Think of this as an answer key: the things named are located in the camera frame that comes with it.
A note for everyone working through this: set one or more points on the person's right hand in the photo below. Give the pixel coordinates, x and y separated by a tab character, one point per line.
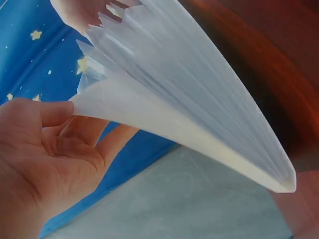
79	12

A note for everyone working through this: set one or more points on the person's left hand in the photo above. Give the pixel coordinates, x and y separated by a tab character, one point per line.
37	161

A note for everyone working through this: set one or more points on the person's left thumb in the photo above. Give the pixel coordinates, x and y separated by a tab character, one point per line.
49	112

